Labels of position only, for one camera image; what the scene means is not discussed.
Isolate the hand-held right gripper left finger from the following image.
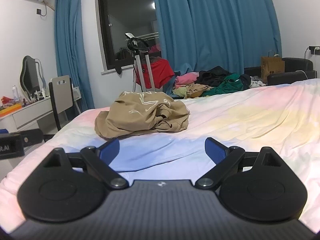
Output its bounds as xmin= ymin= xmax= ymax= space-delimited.
xmin=43 ymin=137 xmax=130 ymax=189

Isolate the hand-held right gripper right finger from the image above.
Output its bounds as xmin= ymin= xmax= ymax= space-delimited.
xmin=195 ymin=137 xmax=282 ymax=190

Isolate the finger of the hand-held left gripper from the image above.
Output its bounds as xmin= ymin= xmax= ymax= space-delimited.
xmin=21 ymin=128 xmax=44 ymax=147

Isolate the tan printed t-shirt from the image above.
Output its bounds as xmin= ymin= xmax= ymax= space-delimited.
xmin=94 ymin=90 xmax=190 ymax=139

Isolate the white dressing table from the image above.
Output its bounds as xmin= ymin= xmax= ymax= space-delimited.
xmin=0 ymin=96 xmax=55 ymax=133

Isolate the orange box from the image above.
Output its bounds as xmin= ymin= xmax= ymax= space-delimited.
xmin=0 ymin=104 xmax=23 ymax=117

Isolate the red object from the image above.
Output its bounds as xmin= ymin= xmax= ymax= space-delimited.
xmin=0 ymin=95 xmax=16 ymax=107

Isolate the pastel bedsheet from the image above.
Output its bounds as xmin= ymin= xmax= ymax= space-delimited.
xmin=0 ymin=79 xmax=320 ymax=230

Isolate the grey black chair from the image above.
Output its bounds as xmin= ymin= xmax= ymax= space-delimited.
xmin=48 ymin=75 xmax=83 ymax=131

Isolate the wavy mirror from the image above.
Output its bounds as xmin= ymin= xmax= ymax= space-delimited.
xmin=19 ymin=55 xmax=47 ymax=98

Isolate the light brown garment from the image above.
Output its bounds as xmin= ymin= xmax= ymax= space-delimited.
xmin=184 ymin=83 xmax=213 ymax=99

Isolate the green garment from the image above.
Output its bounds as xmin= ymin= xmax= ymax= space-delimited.
xmin=202 ymin=73 xmax=251 ymax=97

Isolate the yellow garment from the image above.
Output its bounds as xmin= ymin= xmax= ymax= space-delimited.
xmin=173 ymin=86 xmax=188 ymax=97

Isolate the black garment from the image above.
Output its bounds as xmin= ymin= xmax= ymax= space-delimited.
xmin=197 ymin=66 xmax=234 ymax=87

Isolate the blue garment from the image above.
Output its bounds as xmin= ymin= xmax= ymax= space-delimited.
xmin=162 ymin=79 xmax=181 ymax=98

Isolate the pink garment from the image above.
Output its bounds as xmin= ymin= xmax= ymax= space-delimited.
xmin=175 ymin=72 xmax=200 ymax=85

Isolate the red garment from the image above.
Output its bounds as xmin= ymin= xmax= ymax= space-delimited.
xmin=136 ymin=57 xmax=175 ymax=88

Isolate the silver tripod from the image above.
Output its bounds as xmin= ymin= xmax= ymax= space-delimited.
xmin=115 ymin=32 xmax=161 ymax=92

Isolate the narrow blue curtain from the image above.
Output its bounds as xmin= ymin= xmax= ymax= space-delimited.
xmin=54 ymin=0 xmax=95 ymax=111

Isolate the brown garment on dark heap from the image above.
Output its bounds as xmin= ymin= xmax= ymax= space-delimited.
xmin=261 ymin=52 xmax=286 ymax=80

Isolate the black sofa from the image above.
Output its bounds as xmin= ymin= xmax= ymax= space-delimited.
xmin=244 ymin=57 xmax=317 ymax=87

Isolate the wide blue curtain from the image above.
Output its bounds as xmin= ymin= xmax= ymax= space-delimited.
xmin=150 ymin=0 xmax=283 ymax=75

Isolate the dark window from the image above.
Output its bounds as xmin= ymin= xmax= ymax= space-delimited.
xmin=96 ymin=0 xmax=163 ymax=72

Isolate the black wall socket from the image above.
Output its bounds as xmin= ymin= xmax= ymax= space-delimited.
xmin=36 ymin=4 xmax=48 ymax=17

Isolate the black wall charger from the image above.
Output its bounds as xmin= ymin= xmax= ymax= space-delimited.
xmin=303 ymin=45 xmax=320 ymax=59

